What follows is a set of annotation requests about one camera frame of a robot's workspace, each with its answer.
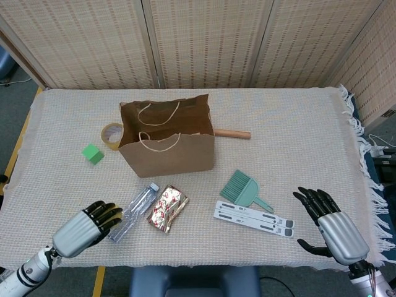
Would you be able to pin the brown paper bag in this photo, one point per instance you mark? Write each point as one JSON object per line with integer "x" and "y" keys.
{"x": 170, "y": 157}

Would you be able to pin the wooden rolling stick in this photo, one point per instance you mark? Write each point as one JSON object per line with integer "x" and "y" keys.
{"x": 233, "y": 134}

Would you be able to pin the transparent water bottle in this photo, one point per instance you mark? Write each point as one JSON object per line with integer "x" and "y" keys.
{"x": 139, "y": 204}

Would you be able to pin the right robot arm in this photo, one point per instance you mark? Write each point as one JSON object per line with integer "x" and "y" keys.
{"x": 368, "y": 283}

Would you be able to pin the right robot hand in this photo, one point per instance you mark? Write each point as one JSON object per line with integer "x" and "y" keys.
{"x": 341, "y": 236}

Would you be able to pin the teal hand brush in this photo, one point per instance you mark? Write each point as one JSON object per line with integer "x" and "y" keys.
{"x": 244, "y": 191}

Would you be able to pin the gold red snack packet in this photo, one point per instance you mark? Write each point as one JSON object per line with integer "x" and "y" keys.
{"x": 167, "y": 208}

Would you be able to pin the yellowish tape roll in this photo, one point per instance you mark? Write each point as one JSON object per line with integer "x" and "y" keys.
{"x": 108, "y": 139}

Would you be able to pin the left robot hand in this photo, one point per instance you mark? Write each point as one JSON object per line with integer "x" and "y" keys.
{"x": 75, "y": 230}

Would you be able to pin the black box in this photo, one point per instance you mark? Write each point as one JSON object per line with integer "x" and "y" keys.
{"x": 386, "y": 168}

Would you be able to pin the white folding stand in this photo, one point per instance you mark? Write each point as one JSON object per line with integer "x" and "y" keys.
{"x": 247, "y": 215}

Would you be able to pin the woven folding screen panel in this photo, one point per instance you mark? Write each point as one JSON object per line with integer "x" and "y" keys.
{"x": 309, "y": 43}
{"x": 371, "y": 77}
{"x": 210, "y": 43}
{"x": 77, "y": 46}

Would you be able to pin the beige woven table cloth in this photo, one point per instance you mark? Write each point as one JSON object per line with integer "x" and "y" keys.
{"x": 278, "y": 123}

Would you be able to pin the green cube block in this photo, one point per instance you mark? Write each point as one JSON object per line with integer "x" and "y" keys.
{"x": 92, "y": 153}

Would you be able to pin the blue padded seat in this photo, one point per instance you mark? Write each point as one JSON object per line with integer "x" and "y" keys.
{"x": 191, "y": 281}

